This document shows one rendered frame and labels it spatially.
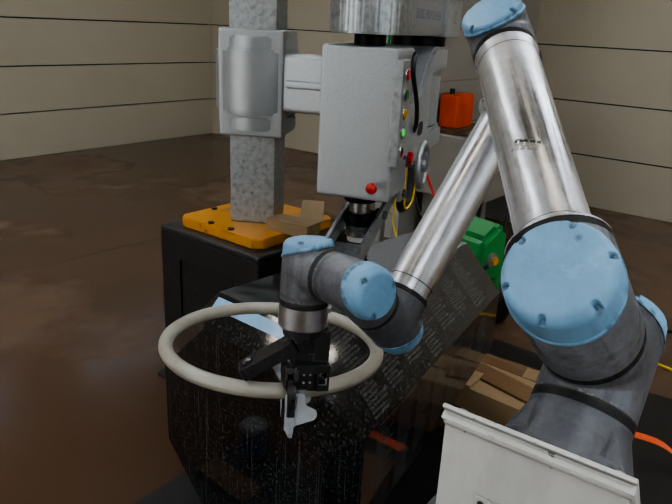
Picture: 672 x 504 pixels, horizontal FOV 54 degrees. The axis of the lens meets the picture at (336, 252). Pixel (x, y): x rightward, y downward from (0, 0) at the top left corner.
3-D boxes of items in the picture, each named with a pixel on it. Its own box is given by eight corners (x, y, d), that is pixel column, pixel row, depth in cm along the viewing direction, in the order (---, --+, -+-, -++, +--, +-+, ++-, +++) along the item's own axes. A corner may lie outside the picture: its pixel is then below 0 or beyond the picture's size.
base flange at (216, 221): (177, 224, 283) (176, 213, 282) (257, 204, 320) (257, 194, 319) (258, 251, 255) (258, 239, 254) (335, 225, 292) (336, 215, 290)
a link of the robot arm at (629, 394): (645, 443, 97) (679, 339, 103) (624, 399, 85) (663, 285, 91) (547, 411, 107) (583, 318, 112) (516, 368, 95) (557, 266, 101)
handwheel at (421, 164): (398, 180, 212) (402, 134, 207) (429, 184, 209) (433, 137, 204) (387, 190, 198) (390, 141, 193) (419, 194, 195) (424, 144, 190)
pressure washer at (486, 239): (465, 300, 408) (481, 162, 379) (509, 320, 382) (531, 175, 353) (424, 312, 388) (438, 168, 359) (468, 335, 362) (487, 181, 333)
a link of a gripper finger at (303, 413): (317, 442, 121) (319, 393, 120) (285, 443, 119) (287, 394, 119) (314, 436, 124) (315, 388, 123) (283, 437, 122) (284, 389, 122)
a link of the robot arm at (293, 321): (282, 311, 113) (275, 293, 122) (281, 338, 114) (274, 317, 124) (333, 311, 115) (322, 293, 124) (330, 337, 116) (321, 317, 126)
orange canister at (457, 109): (430, 130, 515) (434, 87, 504) (459, 125, 553) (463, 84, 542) (454, 134, 503) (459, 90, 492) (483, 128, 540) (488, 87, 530)
